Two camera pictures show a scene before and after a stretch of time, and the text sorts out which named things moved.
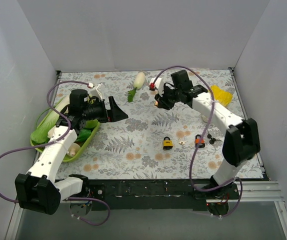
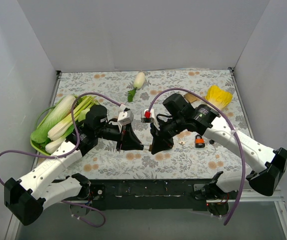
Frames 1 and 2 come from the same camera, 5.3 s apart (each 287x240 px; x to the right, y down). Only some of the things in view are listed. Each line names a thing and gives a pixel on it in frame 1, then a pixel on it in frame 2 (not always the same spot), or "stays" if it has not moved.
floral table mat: (176, 142) stays
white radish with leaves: (139, 81) stays
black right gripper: (167, 95) -> (157, 133)
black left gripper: (109, 110) -> (121, 137)
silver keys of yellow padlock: (182, 142) stays
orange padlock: (201, 141) stays
